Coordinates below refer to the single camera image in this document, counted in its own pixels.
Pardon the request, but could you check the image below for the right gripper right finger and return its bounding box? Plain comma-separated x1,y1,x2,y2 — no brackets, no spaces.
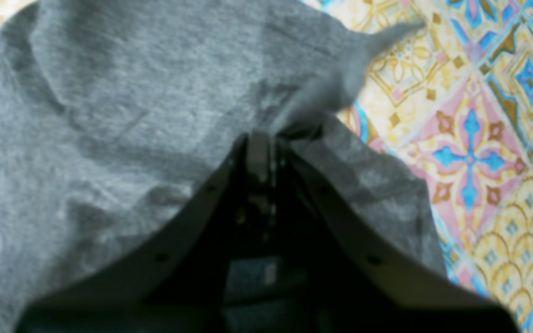
276,140,520,333

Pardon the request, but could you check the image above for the grey T-shirt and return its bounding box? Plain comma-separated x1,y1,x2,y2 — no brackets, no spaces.
0,0,447,333

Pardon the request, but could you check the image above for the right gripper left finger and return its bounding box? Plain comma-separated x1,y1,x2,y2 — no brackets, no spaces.
16,132,272,333

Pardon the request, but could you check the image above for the patterned tile tablecloth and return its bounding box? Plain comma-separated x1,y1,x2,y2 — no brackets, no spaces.
0,0,533,333

